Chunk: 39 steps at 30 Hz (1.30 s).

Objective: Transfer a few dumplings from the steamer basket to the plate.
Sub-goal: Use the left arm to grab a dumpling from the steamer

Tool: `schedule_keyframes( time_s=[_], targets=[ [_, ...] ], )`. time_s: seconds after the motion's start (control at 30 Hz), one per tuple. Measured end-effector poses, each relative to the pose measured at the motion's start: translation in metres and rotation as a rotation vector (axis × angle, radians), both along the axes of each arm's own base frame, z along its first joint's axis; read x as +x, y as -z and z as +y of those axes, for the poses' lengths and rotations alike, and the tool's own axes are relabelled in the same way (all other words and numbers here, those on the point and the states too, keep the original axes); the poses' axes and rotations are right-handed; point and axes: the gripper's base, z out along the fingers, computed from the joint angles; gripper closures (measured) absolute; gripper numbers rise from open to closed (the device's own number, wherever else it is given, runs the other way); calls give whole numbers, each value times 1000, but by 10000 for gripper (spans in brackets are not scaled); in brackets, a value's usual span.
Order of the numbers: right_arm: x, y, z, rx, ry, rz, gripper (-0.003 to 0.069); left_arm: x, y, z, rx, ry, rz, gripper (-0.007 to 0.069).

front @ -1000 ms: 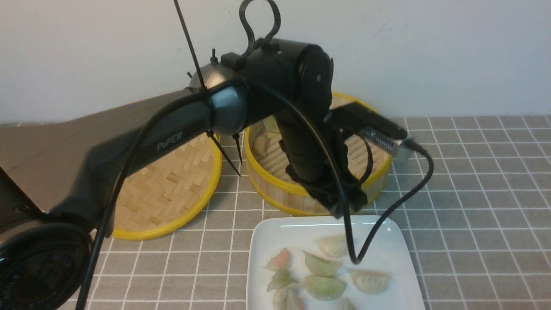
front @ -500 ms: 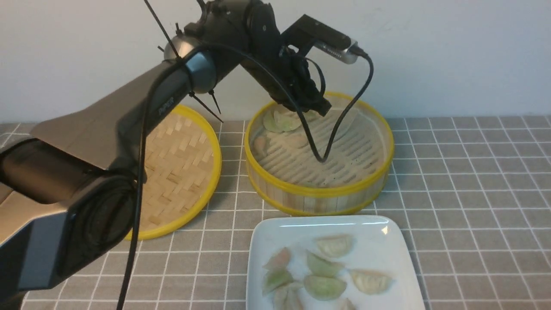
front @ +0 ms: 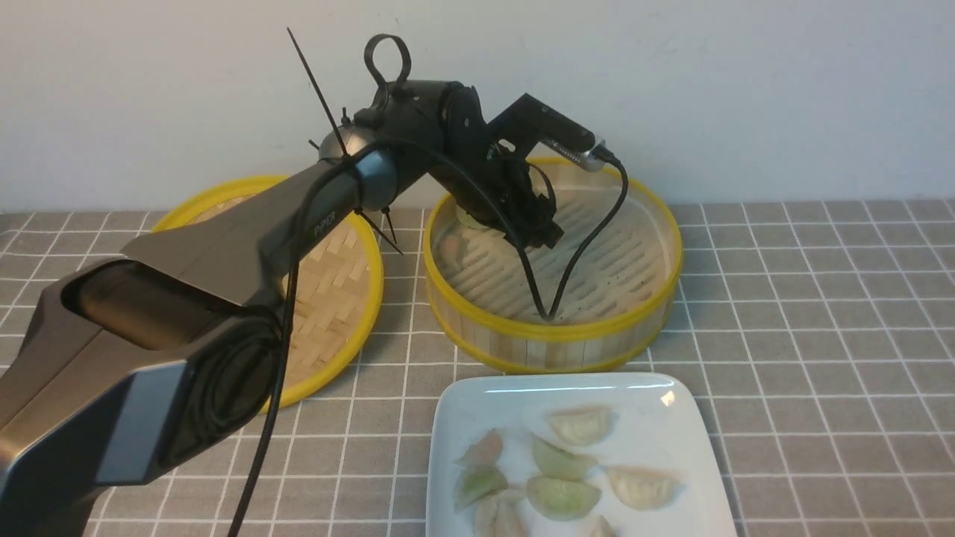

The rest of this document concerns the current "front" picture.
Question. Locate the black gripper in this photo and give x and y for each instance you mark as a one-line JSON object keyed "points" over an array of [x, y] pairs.
{"points": [[493, 184]]}

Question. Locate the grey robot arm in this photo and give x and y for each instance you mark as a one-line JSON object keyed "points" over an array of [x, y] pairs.
{"points": [[132, 366]]}

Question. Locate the white dumpling plate top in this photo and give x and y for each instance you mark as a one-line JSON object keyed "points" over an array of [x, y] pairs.
{"points": [[581, 427]]}

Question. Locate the white dumpling plate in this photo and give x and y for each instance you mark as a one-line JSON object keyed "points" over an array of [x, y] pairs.
{"points": [[581, 427], [641, 488]]}

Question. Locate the pink dumpling plate left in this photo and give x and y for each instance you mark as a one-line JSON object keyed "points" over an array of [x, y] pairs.
{"points": [[485, 452]]}

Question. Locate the white square plate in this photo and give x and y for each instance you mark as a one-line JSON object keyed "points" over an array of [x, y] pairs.
{"points": [[655, 425]]}

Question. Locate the green dumpling plate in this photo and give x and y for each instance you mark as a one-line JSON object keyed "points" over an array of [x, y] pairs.
{"points": [[558, 463], [562, 500], [477, 482]]}

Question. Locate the green dumpling plate lower left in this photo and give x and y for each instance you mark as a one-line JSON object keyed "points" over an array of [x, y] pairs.
{"points": [[477, 482]]}

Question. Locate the green dumpling plate lower centre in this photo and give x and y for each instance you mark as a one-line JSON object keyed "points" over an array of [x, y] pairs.
{"points": [[562, 500]]}

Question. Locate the white dumpling plate right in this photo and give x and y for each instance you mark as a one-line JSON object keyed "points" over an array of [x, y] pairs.
{"points": [[641, 488]]}

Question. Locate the pale dumpling plate bottom edge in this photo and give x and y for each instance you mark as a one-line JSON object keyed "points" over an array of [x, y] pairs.
{"points": [[602, 528]]}

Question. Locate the pink dumpling in steamer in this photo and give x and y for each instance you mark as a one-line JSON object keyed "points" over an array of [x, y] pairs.
{"points": [[452, 250]]}

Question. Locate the yellow-rimmed bamboo steamer basket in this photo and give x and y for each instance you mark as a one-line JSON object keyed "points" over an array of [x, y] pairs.
{"points": [[616, 302]]}

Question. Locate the yellow-rimmed woven bamboo lid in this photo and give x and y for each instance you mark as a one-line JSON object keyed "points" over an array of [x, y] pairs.
{"points": [[339, 295]]}

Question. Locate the grey checkered tablecloth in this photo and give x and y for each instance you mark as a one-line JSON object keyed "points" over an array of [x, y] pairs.
{"points": [[817, 338]]}

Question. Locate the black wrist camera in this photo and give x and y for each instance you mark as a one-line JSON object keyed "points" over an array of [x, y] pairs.
{"points": [[528, 122]]}

